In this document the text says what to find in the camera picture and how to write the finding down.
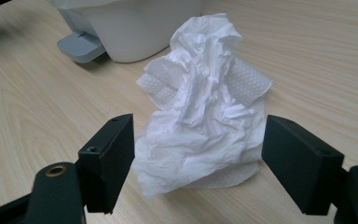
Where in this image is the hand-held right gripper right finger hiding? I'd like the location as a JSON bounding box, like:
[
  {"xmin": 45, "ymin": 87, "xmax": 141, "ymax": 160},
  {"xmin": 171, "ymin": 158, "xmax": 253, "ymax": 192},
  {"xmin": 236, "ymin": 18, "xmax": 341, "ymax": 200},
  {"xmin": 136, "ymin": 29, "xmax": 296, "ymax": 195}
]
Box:
[{"xmin": 260, "ymin": 114, "xmax": 345, "ymax": 217}]

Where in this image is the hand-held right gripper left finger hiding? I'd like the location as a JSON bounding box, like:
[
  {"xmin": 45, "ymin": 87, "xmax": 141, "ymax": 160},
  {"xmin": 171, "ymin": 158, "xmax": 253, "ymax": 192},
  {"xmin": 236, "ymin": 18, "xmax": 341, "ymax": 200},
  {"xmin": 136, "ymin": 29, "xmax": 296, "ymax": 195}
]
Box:
[{"xmin": 77, "ymin": 113, "xmax": 136, "ymax": 216}]

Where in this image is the white tissue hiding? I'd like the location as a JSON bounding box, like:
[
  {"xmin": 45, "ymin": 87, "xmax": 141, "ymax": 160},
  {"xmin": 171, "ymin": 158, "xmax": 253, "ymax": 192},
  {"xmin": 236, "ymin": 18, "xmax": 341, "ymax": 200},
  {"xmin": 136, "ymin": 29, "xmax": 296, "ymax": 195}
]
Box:
[{"xmin": 131, "ymin": 12, "xmax": 273, "ymax": 199}]

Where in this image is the white pedal trash can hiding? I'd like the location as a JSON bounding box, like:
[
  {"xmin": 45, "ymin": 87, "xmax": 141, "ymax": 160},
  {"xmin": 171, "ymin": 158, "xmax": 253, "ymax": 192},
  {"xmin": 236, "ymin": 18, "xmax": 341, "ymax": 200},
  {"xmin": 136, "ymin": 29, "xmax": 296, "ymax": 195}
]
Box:
[{"xmin": 49, "ymin": 0, "xmax": 203, "ymax": 64}]

